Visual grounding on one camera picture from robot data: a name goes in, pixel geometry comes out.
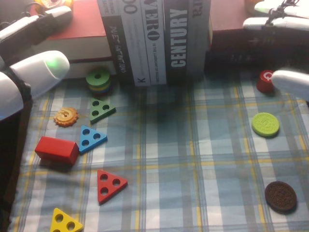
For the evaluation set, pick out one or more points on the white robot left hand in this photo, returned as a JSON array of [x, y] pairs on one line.
[[58, 15]]

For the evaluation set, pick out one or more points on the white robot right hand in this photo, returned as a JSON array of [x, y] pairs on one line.
[[289, 24]]

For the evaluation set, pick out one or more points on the thick red hardcover book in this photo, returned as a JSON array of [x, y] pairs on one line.
[[84, 21]]

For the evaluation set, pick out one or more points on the dark red hardcover book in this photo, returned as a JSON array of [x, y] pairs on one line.
[[229, 17]]

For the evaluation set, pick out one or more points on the red cylinder with white Q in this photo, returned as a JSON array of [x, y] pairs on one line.
[[263, 84]]

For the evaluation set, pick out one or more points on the green toy sandwich cookie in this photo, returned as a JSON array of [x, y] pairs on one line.
[[265, 124]]

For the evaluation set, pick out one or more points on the tan toy biscuit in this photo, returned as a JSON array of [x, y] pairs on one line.
[[66, 118]]

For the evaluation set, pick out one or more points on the green triangle with three holes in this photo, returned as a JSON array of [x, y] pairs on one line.
[[100, 111]]

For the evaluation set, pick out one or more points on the blue triangle with three holes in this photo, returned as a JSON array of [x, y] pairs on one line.
[[90, 141]]

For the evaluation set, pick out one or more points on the red rectangular wooden block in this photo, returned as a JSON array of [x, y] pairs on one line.
[[55, 149]]

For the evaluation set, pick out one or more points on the brown toy sandwich cookie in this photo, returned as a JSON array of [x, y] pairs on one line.
[[280, 197]]

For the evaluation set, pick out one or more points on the plaid blue yellow cloth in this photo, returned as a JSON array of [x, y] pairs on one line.
[[173, 157]]

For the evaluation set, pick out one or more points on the red triangle with three holes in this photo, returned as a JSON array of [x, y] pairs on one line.
[[109, 187]]

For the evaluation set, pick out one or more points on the yellow triangle with three holes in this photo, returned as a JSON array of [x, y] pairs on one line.
[[64, 223]]

